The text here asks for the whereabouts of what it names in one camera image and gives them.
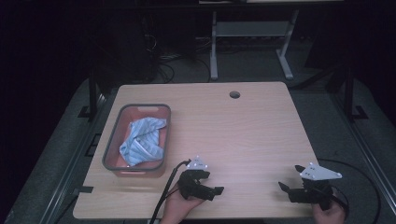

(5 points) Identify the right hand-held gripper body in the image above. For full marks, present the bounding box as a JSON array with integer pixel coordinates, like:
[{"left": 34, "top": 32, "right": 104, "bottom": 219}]
[{"left": 288, "top": 161, "right": 343, "bottom": 212}]

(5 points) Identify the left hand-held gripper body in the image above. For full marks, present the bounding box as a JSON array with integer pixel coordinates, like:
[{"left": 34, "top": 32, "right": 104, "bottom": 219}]
[{"left": 177, "top": 155, "right": 217, "bottom": 202}]

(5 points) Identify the blue striped cloth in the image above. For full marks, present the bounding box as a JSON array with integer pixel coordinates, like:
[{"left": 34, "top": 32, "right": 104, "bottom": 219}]
[{"left": 119, "top": 117, "right": 168, "bottom": 167}]

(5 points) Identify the pink basket with grey rim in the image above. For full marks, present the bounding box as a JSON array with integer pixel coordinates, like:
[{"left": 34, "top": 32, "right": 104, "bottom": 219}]
[{"left": 102, "top": 103, "right": 172, "bottom": 179}]

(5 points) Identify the person's left hand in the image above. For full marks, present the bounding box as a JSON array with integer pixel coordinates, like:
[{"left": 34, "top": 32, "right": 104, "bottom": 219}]
[{"left": 159, "top": 182, "right": 205, "bottom": 224}]

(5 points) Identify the person's right hand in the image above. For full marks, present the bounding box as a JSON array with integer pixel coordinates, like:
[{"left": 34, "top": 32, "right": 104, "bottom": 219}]
[{"left": 312, "top": 190, "right": 347, "bottom": 224}]

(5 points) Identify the black metal stand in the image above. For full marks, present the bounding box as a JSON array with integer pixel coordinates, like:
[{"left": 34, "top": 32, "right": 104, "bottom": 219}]
[
  {"left": 342, "top": 63, "right": 370, "bottom": 123},
  {"left": 77, "top": 66, "right": 102, "bottom": 120}
]

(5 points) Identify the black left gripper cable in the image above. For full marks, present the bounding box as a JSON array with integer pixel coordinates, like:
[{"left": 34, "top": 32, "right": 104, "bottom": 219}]
[{"left": 148, "top": 158, "right": 192, "bottom": 224}]

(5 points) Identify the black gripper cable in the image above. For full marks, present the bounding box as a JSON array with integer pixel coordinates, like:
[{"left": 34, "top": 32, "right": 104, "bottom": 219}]
[
  {"left": 317, "top": 158, "right": 382, "bottom": 224},
  {"left": 148, "top": 158, "right": 192, "bottom": 224}
]

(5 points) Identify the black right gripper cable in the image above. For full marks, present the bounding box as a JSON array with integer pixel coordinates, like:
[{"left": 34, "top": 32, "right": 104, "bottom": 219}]
[{"left": 317, "top": 158, "right": 382, "bottom": 224}]

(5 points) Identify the aluminium frame rail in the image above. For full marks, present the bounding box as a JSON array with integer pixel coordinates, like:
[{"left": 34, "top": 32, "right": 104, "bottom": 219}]
[
  {"left": 39, "top": 90, "right": 119, "bottom": 224},
  {"left": 328, "top": 91, "right": 396, "bottom": 208}
]

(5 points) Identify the bundle of floor cables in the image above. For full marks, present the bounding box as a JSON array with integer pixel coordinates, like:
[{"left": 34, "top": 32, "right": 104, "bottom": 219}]
[{"left": 141, "top": 18, "right": 213, "bottom": 84}]

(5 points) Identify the white metal desk frame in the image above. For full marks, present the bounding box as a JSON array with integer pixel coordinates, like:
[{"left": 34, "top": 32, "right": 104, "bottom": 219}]
[{"left": 209, "top": 8, "right": 301, "bottom": 81}]

